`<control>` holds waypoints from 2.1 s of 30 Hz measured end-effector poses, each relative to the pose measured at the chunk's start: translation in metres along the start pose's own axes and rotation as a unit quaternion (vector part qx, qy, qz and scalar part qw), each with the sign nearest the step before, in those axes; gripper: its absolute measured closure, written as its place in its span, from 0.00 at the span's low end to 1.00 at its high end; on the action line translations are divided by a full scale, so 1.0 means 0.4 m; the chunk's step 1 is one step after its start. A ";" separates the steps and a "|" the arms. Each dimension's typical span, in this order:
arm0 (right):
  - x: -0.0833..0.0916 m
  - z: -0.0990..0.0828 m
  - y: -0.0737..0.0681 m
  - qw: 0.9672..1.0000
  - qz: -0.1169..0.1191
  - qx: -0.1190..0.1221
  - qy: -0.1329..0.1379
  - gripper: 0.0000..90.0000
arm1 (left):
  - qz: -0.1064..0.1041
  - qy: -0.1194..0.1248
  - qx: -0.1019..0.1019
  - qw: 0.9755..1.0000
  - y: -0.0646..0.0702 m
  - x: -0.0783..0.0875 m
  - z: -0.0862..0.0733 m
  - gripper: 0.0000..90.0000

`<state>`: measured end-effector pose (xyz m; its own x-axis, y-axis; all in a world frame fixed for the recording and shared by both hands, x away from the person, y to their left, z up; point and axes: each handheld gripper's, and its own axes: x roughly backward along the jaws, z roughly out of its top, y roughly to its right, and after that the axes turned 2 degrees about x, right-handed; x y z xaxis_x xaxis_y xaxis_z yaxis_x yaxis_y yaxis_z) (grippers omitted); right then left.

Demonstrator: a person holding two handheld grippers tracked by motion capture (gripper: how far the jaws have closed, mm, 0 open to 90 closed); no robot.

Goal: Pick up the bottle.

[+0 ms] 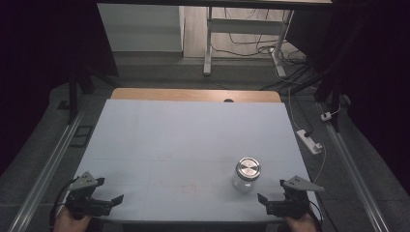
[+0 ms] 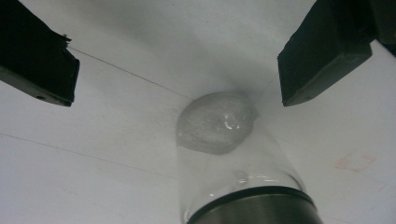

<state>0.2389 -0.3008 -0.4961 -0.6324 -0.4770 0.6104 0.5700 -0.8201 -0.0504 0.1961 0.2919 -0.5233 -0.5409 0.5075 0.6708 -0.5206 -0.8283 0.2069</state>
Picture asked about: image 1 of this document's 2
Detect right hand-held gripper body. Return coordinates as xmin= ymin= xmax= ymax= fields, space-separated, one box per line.
xmin=266 ymin=175 xmax=325 ymax=220

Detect clear glass jar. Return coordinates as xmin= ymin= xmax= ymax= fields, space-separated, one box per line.
xmin=231 ymin=170 xmax=256 ymax=193

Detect white desk frame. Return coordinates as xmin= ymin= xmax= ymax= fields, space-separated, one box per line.
xmin=203 ymin=6 xmax=295 ymax=78

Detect wooden table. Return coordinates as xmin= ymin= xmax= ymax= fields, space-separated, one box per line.
xmin=110 ymin=87 xmax=282 ymax=103

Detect aluminium floor rail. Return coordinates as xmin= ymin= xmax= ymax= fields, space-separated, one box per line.
xmin=7 ymin=96 xmax=91 ymax=232
xmin=316 ymin=101 xmax=392 ymax=232

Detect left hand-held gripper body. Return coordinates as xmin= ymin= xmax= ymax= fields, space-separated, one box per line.
xmin=65 ymin=171 xmax=113 ymax=220

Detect black floor plate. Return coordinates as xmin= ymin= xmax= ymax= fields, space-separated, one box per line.
xmin=70 ymin=125 xmax=95 ymax=149

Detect pale blue table mat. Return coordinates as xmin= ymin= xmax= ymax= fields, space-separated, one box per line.
xmin=71 ymin=99 xmax=320 ymax=224

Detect black curtain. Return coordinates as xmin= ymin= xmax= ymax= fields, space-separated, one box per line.
xmin=0 ymin=0 xmax=120 ymax=177
xmin=286 ymin=0 xmax=410 ymax=194

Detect tangle of black floor cables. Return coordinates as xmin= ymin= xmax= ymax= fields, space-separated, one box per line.
xmin=211 ymin=8 xmax=318 ymax=93

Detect thin white cable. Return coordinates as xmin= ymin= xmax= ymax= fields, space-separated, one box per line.
xmin=287 ymin=86 xmax=327 ymax=185

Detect black metal stand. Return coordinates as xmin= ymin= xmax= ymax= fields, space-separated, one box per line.
xmin=313 ymin=64 xmax=344 ymax=133
xmin=57 ymin=61 xmax=98 ymax=126

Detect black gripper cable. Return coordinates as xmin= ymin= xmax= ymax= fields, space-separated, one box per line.
xmin=307 ymin=201 xmax=324 ymax=226
xmin=48 ymin=178 xmax=79 ymax=228

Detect white power strip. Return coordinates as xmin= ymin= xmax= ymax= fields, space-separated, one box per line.
xmin=296 ymin=129 xmax=324 ymax=157

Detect person's right hand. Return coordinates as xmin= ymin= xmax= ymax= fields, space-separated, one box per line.
xmin=282 ymin=212 xmax=319 ymax=232

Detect person's left hand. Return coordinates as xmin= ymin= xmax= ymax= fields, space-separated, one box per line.
xmin=52 ymin=206 xmax=94 ymax=232

